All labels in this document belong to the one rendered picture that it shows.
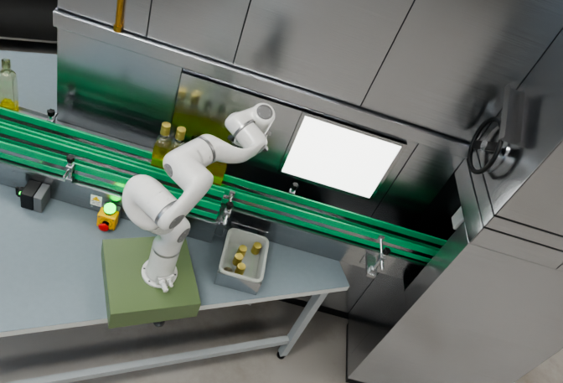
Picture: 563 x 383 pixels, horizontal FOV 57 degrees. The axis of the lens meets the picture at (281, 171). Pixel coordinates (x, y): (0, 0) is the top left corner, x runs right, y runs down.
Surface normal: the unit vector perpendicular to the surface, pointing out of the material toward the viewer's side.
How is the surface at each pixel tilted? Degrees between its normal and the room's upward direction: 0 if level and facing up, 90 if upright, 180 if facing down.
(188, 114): 90
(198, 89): 90
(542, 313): 90
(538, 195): 90
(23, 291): 0
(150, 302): 1
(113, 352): 0
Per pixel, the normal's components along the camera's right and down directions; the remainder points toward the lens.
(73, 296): 0.29, -0.69
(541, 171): -0.11, 0.67
